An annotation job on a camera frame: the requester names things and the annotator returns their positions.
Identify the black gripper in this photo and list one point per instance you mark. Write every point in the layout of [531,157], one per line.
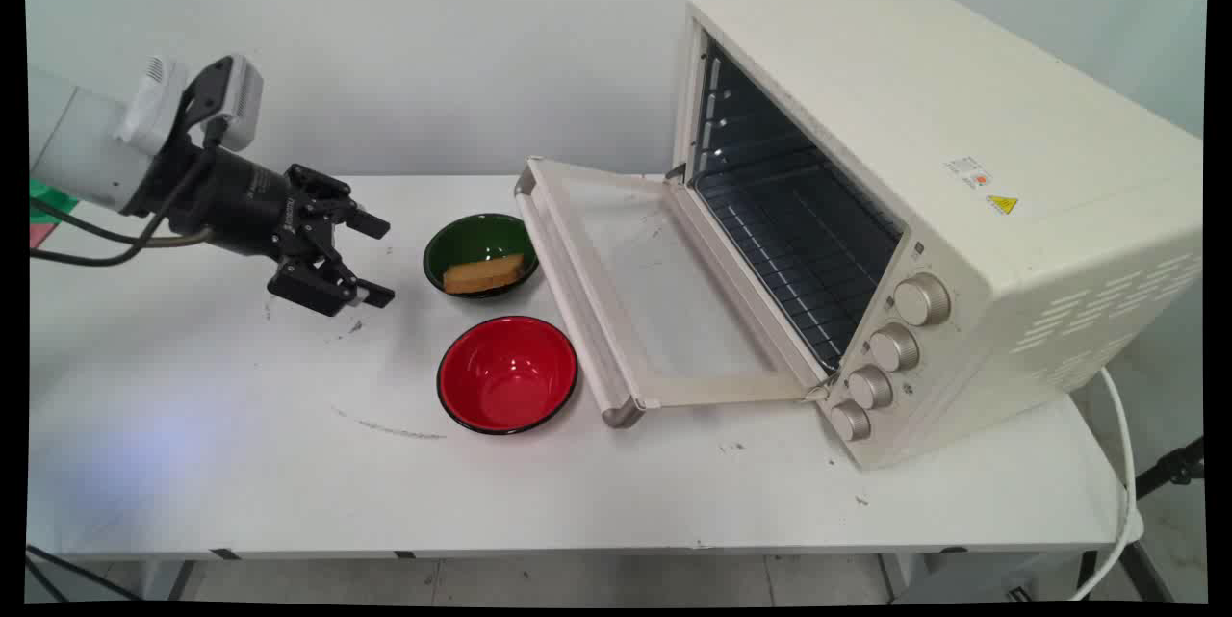
[241,201]

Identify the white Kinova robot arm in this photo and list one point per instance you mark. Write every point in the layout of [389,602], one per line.
[82,143]

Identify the green bowl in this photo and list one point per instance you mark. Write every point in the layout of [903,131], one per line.
[478,251]

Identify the brown bread slice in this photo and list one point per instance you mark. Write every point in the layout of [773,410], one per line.
[482,274]

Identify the red bowl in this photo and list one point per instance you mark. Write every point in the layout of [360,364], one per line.
[507,374]

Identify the green paper sheet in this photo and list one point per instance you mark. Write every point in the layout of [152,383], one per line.
[48,200]

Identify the pink paper sheet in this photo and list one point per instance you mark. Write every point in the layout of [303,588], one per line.
[40,234]

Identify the glass oven door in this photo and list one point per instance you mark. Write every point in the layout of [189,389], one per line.
[626,290]

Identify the metal oven rack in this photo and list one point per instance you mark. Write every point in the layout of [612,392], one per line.
[799,242]

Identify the smallest oven knob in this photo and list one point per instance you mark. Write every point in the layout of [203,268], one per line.
[851,422]

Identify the largest oven knob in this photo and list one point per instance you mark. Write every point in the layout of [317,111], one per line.
[922,299]

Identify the cream toaster oven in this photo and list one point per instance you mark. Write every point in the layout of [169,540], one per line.
[962,213]

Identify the black tripod leg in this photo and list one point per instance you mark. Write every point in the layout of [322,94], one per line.
[1169,469]

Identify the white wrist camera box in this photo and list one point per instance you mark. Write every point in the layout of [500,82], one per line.
[197,104]

